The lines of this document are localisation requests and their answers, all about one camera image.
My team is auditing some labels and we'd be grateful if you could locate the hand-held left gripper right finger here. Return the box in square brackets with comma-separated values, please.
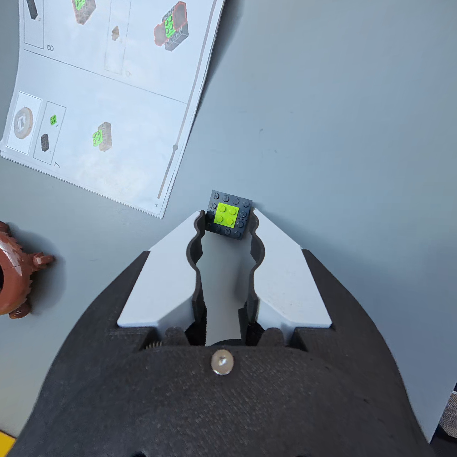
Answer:
[238, 208, 333, 346]

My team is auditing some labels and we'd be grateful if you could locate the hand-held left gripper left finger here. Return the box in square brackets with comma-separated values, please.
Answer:
[117, 210, 208, 346]

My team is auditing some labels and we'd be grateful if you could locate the black and green brick assembly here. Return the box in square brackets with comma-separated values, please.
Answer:
[205, 190, 253, 241]

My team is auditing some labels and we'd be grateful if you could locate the brown round toy stand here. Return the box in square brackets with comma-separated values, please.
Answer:
[0, 221, 57, 320]

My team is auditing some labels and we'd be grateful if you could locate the white instruction booklet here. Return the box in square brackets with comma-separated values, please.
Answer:
[0, 0, 226, 219]

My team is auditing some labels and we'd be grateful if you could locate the large yellow plastic bin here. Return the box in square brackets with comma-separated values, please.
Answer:
[0, 430, 17, 457]

